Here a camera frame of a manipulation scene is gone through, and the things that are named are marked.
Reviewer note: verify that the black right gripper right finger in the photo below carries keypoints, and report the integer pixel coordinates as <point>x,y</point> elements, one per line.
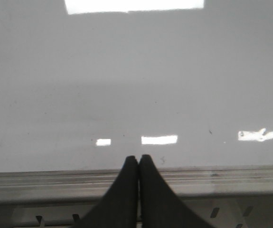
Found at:
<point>160,206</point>

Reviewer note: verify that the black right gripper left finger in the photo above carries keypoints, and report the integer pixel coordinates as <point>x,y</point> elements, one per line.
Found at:
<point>118,208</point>

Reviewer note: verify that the white whiteboard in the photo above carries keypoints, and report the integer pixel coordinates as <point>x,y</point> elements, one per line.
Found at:
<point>188,87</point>

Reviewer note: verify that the grey slotted metal rack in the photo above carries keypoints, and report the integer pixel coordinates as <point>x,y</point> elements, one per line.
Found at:
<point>244,212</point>

